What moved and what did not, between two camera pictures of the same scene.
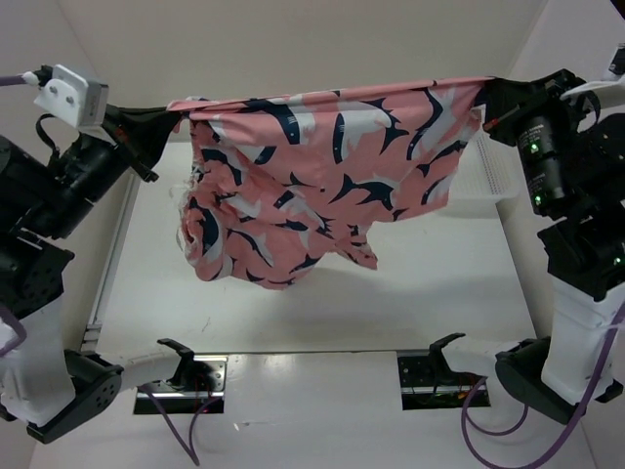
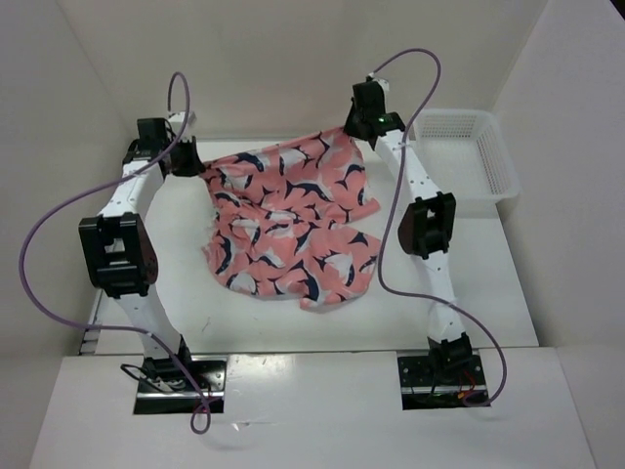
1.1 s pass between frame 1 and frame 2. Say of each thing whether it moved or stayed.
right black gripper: moved
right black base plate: stayed
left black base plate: stayed
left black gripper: moved
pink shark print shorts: moved
